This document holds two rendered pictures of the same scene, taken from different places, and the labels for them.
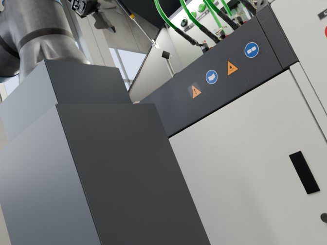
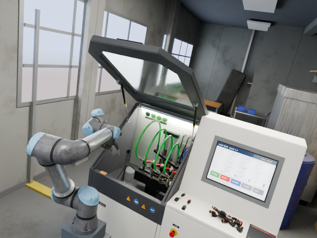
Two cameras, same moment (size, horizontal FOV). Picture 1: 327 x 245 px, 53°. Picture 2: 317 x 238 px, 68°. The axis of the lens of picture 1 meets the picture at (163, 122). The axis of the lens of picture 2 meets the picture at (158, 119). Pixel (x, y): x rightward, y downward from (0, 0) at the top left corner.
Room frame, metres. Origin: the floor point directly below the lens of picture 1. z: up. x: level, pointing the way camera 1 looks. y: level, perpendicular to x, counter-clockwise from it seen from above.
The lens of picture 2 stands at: (-0.55, 0.18, 1.94)
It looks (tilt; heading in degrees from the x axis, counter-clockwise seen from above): 16 degrees down; 345
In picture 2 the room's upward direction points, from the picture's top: 11 degrees clockwise
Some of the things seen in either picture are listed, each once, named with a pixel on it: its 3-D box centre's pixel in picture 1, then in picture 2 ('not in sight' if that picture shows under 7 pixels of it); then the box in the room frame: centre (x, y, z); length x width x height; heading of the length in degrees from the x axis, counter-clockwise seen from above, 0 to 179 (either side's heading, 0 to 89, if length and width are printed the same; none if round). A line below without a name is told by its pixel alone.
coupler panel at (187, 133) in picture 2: not in sight; (186, 147); (1.21, -0.60, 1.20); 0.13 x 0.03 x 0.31; 49
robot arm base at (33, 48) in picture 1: (53, 64); (86, 218); (0.63, 0.17, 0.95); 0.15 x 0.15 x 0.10
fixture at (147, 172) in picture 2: not in sight; (154, 183); (1.10, -0.34, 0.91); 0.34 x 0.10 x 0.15; 49
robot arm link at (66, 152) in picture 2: not in sight; (93, 141); (0.62, 0.18, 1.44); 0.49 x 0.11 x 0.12; 153
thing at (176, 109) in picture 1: (186, 99); (124, 193); (0.99, -0.09, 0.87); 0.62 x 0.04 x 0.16; 49
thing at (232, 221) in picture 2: not in sight; (226, 217); (0.58, -0.71, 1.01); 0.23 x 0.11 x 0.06; 49
